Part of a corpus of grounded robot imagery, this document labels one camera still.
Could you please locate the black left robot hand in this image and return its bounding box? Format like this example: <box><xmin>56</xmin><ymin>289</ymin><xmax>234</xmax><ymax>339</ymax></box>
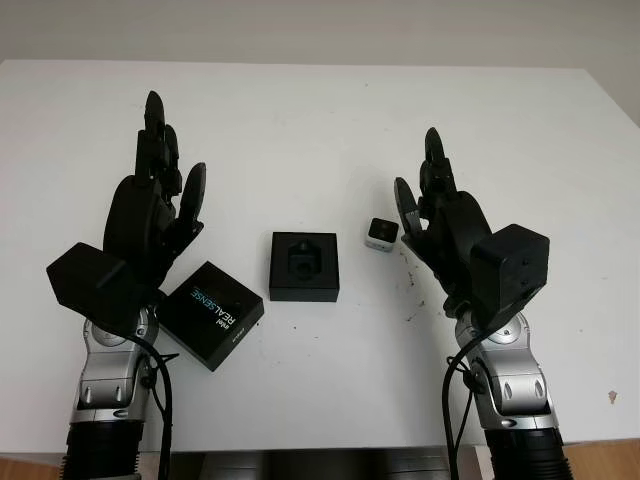
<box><xmin>102</xmin><ymin>90</ymin><xmax>209</xmax><ymax>301</ymax></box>

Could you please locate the black RealSense box lid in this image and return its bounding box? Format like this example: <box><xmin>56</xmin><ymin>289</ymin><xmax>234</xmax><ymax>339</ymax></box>
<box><xmin>158</xmin><ymin>259</ymin><xmax>265</xmax><ymax>372</ymax></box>

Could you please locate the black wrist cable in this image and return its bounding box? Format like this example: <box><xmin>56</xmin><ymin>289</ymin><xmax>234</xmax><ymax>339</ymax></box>
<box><xmin>132</xmin><ymin>299</ymin><xmax>182</xmax><ymax>480</ymax></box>
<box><xmin>441</xmin><ymin>342</ymin><xmax>484</xmax><ymax>480</ymax></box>

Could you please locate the small silver camera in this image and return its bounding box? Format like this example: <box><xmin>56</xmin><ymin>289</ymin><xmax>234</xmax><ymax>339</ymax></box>
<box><xmin>363</xmin><ymin>216</ymin><xmax>400</xmax><ymax>250</ymax></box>

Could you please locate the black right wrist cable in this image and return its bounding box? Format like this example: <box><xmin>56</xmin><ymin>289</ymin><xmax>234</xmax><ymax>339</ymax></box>
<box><xmin>441</xmin><ymin>342</ymin><xmax>484</xmax><ymax>480</ymax></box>

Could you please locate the dark grey robot torso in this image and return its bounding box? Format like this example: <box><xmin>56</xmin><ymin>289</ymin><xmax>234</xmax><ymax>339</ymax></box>
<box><xmin>168</xmin><ymin>438</ymin><xmax>454</xmax><ymax>480</ymax></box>

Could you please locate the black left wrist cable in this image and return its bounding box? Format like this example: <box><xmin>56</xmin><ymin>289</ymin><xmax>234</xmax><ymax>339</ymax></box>
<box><xmin>132</xmin><ymin>299</ymin><xmax>182</xmax><ymax>480</ymax></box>

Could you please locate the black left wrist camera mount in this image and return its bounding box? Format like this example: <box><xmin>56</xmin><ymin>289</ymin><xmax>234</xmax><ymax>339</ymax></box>
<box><xmin>46</xmin><ymin>242</ymin><xmax>149</xmax><ymax>329</ymax></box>

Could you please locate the black camera box base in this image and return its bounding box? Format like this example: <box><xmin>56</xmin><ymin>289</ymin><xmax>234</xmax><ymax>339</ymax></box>
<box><xmin>268</xmin><ymin>230</ymin><xmax>341</xmax><ymax>302</ymax></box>

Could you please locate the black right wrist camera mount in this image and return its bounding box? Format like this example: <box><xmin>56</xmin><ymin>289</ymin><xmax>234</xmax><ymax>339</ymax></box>
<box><xmin>469</xmin><ymin>223</ymin><xmax>551</xmax><ymax>329</ymax></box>

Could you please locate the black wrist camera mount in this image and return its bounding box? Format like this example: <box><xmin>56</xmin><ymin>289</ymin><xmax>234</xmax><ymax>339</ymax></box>
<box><xmin>469</xmin><ymin>223</ymin><xmax>551</xmax><ymax>329</ymax></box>
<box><xmin>46</xmin><ymin>242</ymin><xmax>149</xmax><ymax>329</ymax></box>

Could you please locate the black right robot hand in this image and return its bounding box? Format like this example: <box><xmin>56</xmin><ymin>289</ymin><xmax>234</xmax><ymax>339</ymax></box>
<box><xmin>393</xmin><ymin>127</ymin><xmax>496</xmax><ymax>316</ymax></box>

